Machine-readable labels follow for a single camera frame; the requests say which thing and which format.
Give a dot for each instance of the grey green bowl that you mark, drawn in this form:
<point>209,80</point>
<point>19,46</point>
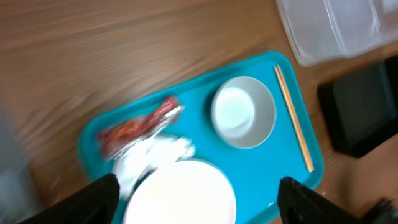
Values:
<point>243,112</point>

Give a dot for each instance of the black plastic tray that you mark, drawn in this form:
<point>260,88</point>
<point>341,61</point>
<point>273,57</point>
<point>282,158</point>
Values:
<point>360,108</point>

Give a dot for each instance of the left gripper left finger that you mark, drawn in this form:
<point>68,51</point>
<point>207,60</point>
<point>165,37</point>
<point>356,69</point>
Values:
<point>96,203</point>

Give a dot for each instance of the teal serving tray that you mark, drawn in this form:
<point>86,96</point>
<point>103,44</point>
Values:
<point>254,173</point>

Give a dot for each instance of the grey plastic dish rack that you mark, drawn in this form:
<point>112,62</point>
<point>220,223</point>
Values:
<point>19,199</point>

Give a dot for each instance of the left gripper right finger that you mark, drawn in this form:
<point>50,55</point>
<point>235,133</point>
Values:
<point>299,204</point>

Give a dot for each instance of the large white dinner plate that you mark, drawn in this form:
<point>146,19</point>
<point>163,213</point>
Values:
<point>188,192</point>

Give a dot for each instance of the red silver snack wrapper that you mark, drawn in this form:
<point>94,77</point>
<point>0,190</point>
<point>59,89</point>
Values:
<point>118,139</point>

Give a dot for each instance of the crumpled white napkin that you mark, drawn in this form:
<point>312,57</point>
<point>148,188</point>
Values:
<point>148,156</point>

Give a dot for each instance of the clear plastic storage bin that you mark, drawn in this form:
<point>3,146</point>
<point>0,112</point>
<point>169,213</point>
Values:
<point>321,30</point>

